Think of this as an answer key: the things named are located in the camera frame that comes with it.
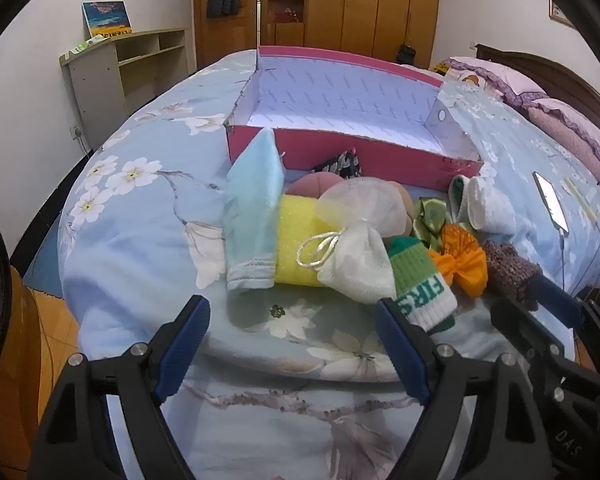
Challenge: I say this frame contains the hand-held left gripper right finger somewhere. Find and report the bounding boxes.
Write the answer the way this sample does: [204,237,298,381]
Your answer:
[373,299,553,480]

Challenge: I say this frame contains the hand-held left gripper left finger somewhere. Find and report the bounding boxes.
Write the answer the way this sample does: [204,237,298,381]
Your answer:
[30,295,212,480]

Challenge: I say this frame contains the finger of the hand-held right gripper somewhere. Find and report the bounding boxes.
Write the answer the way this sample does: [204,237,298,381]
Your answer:
[531,272,600,356]
[490,298,600,397]

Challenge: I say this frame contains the brown knit cloth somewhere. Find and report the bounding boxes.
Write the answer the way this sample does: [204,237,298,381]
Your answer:
[481,240,544,311]

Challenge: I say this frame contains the green and white sock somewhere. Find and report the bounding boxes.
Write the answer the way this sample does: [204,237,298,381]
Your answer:
[447,175,517,236]
[389,236,458,336]

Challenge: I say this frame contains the orange ribbon bow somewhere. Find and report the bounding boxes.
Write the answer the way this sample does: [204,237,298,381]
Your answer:
[427,223,489,297]

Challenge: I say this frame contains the white drawstring mesh pouch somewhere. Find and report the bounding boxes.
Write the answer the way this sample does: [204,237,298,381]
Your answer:
[296,220,398,306]

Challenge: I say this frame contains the green satin ribbon bow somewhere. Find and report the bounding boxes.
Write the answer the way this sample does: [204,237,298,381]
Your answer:
[411,197,454,253]

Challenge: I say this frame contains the tan makeup sponge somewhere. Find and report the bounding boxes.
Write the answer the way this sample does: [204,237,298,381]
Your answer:
[390,182,416,237]

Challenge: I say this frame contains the yellow sponge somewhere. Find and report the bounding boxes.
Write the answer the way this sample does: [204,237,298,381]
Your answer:
[275,195,342,288]

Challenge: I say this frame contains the light blue sock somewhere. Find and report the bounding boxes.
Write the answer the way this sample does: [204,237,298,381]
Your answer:
[223,127,287,295]

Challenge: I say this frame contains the translucent white mesh bag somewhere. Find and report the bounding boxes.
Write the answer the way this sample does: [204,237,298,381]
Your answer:
[316,177,412,238]

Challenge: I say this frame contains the pink makeup sponge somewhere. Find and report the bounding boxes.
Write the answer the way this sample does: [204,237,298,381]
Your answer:
[286,172,344,199]

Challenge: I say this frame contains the pink cardboard box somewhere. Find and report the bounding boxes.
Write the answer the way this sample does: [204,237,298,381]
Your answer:
[223,45,486,193]

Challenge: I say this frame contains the smartphone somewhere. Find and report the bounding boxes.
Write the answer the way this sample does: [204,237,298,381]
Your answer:
[532,171,570,234]

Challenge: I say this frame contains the white and yellow packet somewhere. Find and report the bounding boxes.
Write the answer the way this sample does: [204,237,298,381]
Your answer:
[564,177,599,222]

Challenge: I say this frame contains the purple ruffled pillow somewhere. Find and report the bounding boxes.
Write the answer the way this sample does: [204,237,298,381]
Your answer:
[447,56,548,108]
[527,97,600,211]

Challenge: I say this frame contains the cartoon print pillow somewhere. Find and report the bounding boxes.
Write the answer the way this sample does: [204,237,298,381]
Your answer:
[447,69,482,87]

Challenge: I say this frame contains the beige shelf desk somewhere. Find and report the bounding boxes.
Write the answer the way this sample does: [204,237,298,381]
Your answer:
[59,27,189,152]

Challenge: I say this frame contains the wooden door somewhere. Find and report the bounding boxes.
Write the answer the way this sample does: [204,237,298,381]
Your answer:
[192,0,259,69]

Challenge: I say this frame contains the green and white packet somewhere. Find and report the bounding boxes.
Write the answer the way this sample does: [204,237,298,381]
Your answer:
[62,35,106,57]

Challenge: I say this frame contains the blue and yellow painting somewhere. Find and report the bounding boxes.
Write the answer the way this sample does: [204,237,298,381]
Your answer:
[82,1,133,39]

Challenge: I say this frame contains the wooden wardrobe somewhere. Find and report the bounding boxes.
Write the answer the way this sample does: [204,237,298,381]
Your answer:
[260,0,442,67]

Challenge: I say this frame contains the phone charging cable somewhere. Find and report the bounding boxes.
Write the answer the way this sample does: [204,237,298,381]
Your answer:
[559,230,569,288]

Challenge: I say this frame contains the framed wall picture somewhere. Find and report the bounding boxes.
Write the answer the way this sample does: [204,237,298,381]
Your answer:
[547,0,577,29]

